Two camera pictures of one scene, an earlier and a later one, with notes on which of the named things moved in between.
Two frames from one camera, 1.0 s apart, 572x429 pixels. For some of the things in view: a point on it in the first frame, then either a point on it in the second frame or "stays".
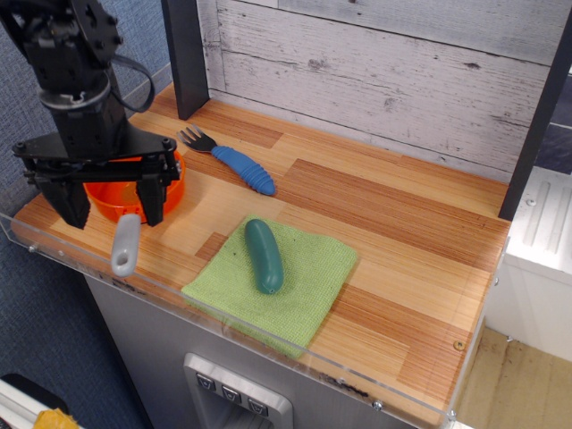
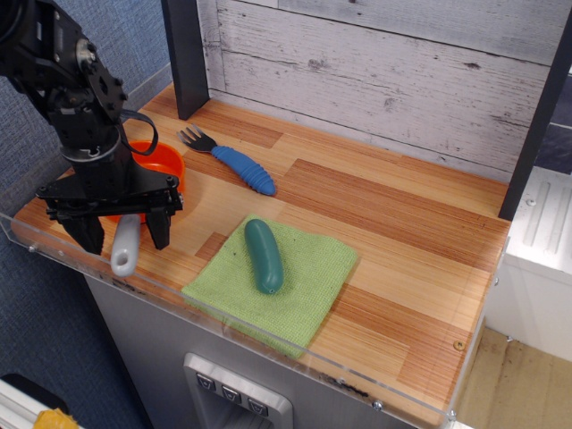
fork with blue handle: [251, 172] stays
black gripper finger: [153, 196] to [159, 223]
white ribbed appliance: [532, 301] stays
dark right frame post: [559, 68] stays
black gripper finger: [71, 199] to [88, 231]
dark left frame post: [187, 56] stays
